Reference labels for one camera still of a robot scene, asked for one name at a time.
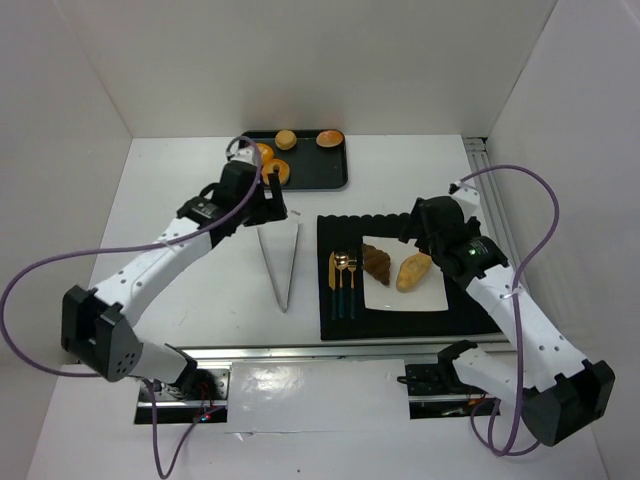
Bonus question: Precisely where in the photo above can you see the grey metal tongs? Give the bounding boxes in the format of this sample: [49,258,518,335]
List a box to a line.
[257,215,300,313]

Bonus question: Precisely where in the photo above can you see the long yellow bread roll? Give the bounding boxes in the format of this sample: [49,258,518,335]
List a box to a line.
[396,252,432,293]

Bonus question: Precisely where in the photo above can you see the brown chocolate croissant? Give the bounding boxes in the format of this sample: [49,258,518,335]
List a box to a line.
[362,244,391,287]

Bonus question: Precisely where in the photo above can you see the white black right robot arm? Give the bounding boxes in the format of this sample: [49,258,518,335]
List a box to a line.
[399,182,615,447]

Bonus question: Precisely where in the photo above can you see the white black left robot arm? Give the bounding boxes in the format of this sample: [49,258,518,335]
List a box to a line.
[61,137,287,396]

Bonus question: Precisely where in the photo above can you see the black rectangular bread tray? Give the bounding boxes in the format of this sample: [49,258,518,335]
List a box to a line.
[243,129,349,191]

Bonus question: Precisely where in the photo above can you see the orange white-centred donut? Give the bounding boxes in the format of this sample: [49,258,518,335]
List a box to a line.
[261,158,290,186]

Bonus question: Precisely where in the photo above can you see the orange glazed donut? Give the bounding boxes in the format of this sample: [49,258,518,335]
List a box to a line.
[256,143,275,163]

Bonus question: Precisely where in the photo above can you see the small round tan bun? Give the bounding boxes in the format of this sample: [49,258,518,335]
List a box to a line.
[274,130,297,151]

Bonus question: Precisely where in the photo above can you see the white square plate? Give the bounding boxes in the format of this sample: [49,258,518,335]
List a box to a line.
[362,236,449,312]

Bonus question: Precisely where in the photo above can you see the orange sesame burger bun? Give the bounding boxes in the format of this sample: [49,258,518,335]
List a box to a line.
[316,130,344,148]

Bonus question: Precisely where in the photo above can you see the black scalloped placemat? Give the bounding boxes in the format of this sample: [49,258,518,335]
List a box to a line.
[316,213,499,341]

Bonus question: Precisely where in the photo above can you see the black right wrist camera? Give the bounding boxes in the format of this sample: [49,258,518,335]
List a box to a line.
[451,236,509,278]

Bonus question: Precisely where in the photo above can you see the gold knife green handle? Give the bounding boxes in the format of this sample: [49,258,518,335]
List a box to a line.
[328,251,337,321]

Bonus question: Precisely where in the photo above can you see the aluminium rail right side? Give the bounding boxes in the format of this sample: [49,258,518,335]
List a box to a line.
[462,136,534,301]

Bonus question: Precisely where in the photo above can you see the gold spoon green handle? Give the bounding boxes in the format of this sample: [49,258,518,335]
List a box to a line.
[335,252,348,318]

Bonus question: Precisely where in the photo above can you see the gold fork green handle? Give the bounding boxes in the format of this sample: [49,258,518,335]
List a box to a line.
[347,249,358,320]

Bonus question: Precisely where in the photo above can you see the aluminium rail front edge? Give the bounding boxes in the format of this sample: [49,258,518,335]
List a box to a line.
[77,342,516,365]

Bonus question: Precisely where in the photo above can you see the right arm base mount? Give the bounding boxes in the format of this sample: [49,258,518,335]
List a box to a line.
[397,361,492,420]

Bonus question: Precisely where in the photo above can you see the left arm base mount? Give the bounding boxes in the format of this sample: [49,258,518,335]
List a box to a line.
[151,361,231,425]

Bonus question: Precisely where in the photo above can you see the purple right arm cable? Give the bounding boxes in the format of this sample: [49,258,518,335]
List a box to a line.
[452,164,560,457]

